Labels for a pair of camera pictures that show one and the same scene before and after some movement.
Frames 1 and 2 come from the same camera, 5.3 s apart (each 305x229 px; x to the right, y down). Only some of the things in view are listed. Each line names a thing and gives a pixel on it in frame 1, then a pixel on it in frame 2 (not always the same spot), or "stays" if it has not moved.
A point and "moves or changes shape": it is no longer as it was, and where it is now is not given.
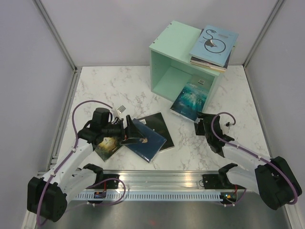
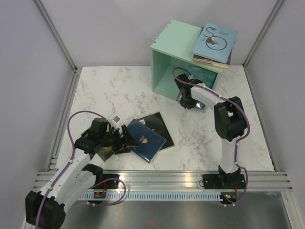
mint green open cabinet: [170, 68] stays
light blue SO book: [214, 45] stays
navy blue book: [153, 142] stays
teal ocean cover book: [192, 99] moves or changes shape
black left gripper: [132, 132] to [128, 140]
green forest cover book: [107, 147] stays
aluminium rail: [161, 180] stays
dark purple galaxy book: [204, 61] to [202, 57]
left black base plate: [111, 184] stays
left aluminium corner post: [52, 24] stays
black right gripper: [198, 128] to [186, 104]
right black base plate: [213, 182] stays
